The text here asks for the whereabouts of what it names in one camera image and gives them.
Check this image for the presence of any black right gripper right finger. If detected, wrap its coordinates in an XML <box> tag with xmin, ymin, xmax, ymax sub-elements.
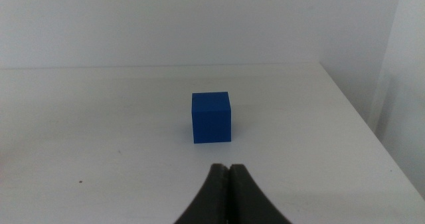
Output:
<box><xmin>228</xmin><ymin>164</ymin><xmax>293</xmax><ymax>224</ymax></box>

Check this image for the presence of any blue cube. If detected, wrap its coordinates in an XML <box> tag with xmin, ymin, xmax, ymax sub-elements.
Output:
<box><xmin>191</xmin><ymin>91</ymin><xmax>232</xmax><ymax>144</ymax></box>

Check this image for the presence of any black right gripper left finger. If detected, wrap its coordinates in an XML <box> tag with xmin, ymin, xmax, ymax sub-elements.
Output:
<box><xmin>173</xmin><ymin>163</ymin><xmax>230</xmax><ymax>224</ymax></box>

